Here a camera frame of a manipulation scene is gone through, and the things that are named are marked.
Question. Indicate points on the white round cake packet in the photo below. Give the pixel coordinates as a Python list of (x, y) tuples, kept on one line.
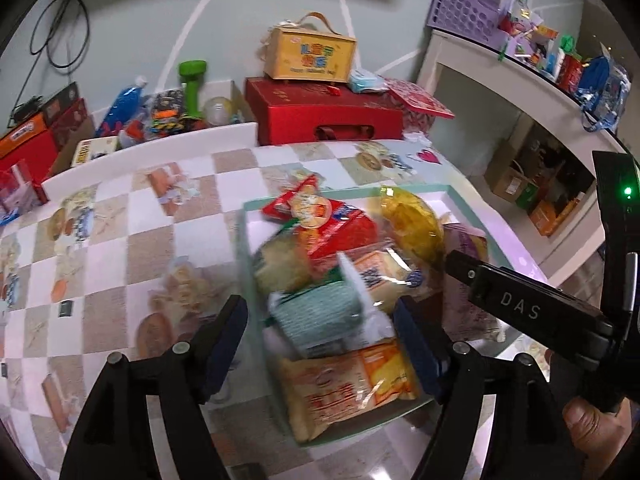
[(380, 270)]

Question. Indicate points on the small white yellow box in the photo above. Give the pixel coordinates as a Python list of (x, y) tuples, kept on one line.
[(94, 151)]

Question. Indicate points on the red peanut snack packet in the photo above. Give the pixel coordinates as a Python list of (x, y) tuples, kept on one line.
[(305, 205)]

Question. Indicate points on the brown cardboard box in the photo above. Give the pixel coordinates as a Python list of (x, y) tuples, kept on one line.
[(240, 105)]

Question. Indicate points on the clear plastic box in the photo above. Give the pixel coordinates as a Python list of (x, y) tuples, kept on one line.
[(20, 190)]

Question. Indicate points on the green striped cookie packet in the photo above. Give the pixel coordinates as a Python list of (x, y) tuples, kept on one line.
[(285, 265)]

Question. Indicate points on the green dumbbell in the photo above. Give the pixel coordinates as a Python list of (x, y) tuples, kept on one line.
[(192, 87)]

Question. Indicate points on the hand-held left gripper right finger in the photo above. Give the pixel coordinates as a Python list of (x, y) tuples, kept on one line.
[(420, 355)]

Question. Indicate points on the person's right hand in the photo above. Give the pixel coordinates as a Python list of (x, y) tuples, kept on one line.
[(597, 432)]

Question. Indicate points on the blue pouch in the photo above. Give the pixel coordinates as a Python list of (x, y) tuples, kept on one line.
[(120, 110)]

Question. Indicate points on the row of colourful packets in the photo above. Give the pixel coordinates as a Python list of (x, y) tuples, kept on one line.
[(565, 55)]

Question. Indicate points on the clear yellow snack packet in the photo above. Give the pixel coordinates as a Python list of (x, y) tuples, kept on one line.
[(412, 222)]

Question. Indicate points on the small black square object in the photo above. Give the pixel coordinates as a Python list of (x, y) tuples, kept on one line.
[(65, 308)]

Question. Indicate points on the light blue mask pack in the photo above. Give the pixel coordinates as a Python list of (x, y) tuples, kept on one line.
[(367, 82)]

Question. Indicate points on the orange yellow bread packet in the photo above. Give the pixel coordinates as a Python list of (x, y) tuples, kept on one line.
[(345, 385)]

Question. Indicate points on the colourful dark pouch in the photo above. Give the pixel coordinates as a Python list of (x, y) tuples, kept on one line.
[(167, 110)]

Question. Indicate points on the light teal snack packet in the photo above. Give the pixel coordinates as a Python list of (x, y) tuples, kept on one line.
[(320, 315)]

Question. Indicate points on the orange black box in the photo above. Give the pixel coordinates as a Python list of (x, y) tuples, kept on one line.
[(30, 127)]

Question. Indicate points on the red patterned box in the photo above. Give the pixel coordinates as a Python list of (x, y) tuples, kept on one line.
[(420, 102)]

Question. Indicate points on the large red gift box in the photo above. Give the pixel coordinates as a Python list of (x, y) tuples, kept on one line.
[(35, 152)]

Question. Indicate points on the clear plastic ball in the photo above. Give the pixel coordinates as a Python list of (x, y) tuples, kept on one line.
[(218, 111)]

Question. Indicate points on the pink snack packet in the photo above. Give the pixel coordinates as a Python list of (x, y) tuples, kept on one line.
[(465, 260)]

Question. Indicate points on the cardboard box with green print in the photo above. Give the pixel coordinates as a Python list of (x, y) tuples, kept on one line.
[(510, 180)]

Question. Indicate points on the white shelf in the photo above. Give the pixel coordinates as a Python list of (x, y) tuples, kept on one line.
[(480, 75)]

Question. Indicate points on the teal tray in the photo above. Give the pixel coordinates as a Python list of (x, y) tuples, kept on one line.
[(250, 240)]

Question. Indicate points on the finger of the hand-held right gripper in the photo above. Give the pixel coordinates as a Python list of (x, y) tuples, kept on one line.
[(520, 305)]

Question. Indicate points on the black power adapter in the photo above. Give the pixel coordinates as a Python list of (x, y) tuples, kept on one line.
[(25, 110)]

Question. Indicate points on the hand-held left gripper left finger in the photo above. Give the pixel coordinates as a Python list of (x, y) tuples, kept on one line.
[(225, 355)]

